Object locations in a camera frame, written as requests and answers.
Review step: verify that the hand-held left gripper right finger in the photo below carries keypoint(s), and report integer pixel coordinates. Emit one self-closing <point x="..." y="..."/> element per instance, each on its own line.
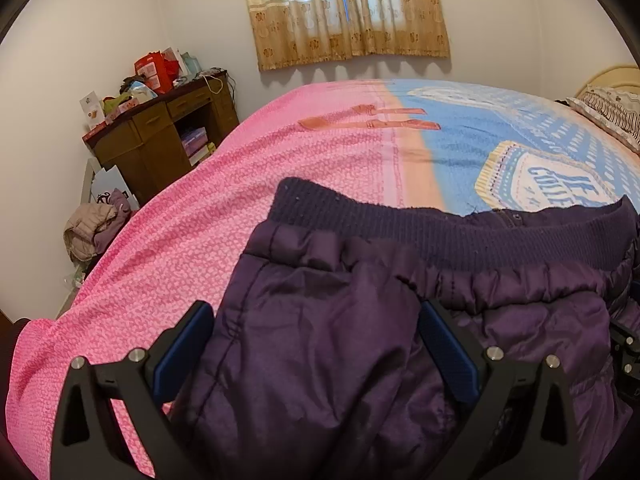
<point x="450" y="360"/>

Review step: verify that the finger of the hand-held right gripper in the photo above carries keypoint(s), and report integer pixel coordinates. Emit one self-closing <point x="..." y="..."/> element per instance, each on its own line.
<point x="627" y="355"/>

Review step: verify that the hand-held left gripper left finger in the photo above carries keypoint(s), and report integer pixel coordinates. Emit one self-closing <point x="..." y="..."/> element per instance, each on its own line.
<point x="182" y="355"/>

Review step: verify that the purple puffer jacket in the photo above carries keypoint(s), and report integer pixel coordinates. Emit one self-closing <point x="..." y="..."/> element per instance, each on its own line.
<point x="325" y="335"/>

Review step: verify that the pink and blue bedsheet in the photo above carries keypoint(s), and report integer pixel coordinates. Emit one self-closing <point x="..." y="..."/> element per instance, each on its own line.
<point x="200" y="210"/>

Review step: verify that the mauve garment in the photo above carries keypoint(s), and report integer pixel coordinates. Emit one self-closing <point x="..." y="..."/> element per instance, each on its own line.
<point x="117" y="215"/>

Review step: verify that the beige puffer jacket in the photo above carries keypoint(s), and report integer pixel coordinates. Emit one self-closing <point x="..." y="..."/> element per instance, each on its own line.
<point x="87" y="230"/>

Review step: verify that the white paper bag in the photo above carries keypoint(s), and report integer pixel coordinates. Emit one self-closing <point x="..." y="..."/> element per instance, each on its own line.
<point x="112" y="180"/>

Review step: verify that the brown wooden desk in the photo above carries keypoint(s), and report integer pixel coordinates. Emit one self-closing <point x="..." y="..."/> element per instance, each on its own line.
<point x="150" y="145"/>

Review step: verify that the purple box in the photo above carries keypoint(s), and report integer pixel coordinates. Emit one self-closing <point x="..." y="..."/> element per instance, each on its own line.
<point x="195" y="139"/>

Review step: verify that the patterned pillow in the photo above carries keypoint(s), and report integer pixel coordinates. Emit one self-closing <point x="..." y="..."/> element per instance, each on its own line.
<point x="610" y="110"/>

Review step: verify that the green box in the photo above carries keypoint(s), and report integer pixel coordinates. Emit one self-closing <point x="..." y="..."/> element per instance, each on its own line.
<point x="120" y="106"/>

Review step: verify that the white carton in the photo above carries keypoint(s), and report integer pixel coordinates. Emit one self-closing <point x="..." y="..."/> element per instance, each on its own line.
<point x="92" y="110"/>

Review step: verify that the cream headboard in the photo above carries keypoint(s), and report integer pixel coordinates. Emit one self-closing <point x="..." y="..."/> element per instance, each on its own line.
<point x="615" y="77"/>

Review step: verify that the red box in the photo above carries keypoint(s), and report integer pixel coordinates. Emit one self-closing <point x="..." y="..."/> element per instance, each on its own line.
<point x="155" y="72"/>

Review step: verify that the beige patterned curtain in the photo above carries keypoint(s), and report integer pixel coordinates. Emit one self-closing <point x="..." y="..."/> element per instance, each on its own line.
<point x="350" y="20"/>

